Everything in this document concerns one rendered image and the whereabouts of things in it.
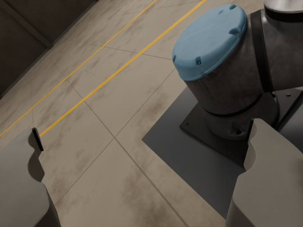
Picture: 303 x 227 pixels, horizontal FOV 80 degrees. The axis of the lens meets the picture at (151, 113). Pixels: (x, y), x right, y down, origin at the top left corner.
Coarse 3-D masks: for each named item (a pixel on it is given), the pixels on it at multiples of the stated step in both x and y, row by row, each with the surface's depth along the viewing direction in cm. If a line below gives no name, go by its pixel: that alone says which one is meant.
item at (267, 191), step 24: (264, 144) 8; (288, 144) 8; (264, 168) 7; (288, 168) 7; (240, 192) 6; (264, 192) 6; (288, 192) 6; (240, 216) 6; (264, 216) 6; (288, 216) 6
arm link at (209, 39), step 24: (192, 24) 38; (216, 24) 32; (240, 24) 28; (192, 48) 33; (216, 48) 29; (240, 48) 30; (264, 48) 28; (192, 72) 33; (216, 72) 32; (240, 72) 31; (264, 72) 29; (216, 96) 37; (240, 96) 36
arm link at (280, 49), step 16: (272, 0) 25; (288, 0) 23; (272, 16) 26; (288, 16) 24; (272, 32) 27; (288, 32) 26; (272, 48) 28; (288, 48) 27; (272, 64) 28; (288, 64) 27; (272, 80) 30; (288, 80) 29
